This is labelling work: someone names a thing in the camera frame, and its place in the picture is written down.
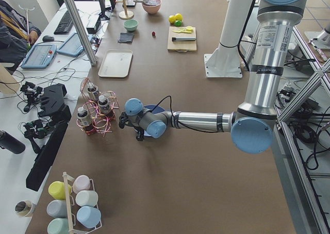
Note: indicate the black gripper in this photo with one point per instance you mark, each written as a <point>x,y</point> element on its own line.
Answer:
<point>139,135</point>

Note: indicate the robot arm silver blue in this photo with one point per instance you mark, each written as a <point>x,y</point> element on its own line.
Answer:
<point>251,125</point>

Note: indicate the dark drink bottle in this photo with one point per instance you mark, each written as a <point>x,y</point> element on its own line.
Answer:
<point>103,104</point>
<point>93,91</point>
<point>84,117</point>

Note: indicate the pink cup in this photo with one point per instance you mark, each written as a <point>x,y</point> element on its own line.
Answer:
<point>82,182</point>

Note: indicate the cream rectangular tray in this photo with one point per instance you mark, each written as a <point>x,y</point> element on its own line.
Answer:
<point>115,64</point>

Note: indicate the white cup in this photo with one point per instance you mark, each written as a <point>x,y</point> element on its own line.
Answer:
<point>87,198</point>

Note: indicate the blue cup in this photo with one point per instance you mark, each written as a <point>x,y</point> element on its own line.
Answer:
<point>88,216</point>

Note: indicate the yellow cup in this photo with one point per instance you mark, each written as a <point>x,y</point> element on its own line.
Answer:
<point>56,190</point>

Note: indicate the dark grey cloth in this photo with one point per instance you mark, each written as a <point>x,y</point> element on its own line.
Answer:
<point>126,37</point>

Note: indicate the wooden cutting board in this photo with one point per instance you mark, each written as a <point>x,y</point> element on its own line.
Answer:
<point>188,46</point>

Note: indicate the grey cup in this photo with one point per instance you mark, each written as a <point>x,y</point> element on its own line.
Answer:
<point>57,209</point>

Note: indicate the green bowl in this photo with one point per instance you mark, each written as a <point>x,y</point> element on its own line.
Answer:
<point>131,25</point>

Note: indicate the blue teach pendant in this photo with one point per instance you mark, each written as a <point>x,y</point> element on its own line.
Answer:
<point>71,47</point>
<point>39,56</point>

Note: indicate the green lime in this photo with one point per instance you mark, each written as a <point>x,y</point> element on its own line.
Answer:
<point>178,23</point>

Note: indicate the wooden mug tree stand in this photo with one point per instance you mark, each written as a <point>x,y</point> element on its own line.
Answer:
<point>125,14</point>

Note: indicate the mint green cup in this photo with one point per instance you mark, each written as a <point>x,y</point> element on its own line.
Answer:
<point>58,226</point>

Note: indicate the pink bowl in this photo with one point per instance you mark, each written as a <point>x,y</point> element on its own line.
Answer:
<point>151,6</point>

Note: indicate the black water bottle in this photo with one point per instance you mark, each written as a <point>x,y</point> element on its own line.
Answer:
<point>11,143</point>

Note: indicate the black keyboard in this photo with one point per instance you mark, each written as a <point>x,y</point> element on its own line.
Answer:
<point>65,24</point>

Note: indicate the metal ice scoop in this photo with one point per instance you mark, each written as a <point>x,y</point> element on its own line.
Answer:
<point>140,1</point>

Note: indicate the black computer mouse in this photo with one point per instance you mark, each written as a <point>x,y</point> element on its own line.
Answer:
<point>48,38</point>

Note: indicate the seated person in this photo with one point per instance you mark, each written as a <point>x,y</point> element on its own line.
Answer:
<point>16,34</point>

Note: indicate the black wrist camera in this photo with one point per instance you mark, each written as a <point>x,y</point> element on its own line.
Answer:
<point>124,120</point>

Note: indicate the copper wire bottle rack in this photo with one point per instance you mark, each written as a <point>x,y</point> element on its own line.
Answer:
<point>101,123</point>

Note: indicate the black handled knife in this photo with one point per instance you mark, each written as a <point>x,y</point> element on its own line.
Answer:
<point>183,39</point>

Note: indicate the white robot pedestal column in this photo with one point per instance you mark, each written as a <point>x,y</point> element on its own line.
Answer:
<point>224,62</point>

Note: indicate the aluminium frame post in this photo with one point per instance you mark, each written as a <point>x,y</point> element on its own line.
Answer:
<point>71,7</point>

